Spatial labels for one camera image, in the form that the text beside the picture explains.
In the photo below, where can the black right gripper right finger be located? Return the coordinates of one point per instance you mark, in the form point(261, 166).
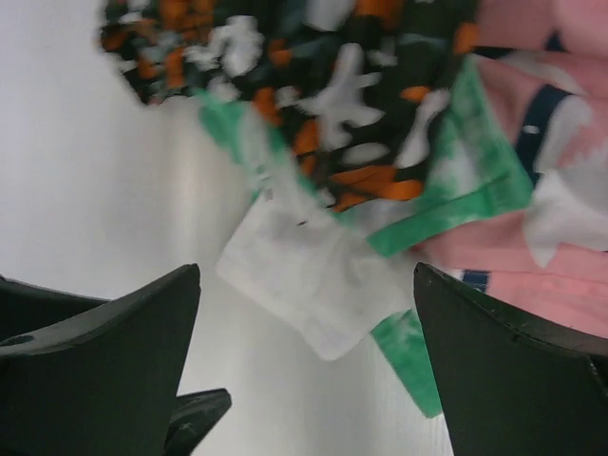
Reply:
point(510, 383)

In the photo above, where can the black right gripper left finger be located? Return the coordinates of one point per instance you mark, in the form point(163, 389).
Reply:
point(86, 376)

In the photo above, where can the pink navy white cloth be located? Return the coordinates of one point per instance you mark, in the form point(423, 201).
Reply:
point(544, 69)

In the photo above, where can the green white tie-dye cloth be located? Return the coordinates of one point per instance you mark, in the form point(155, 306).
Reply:
point(338, 279)

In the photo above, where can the dark orange floral cloth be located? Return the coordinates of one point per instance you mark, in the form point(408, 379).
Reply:
point(356, 89)

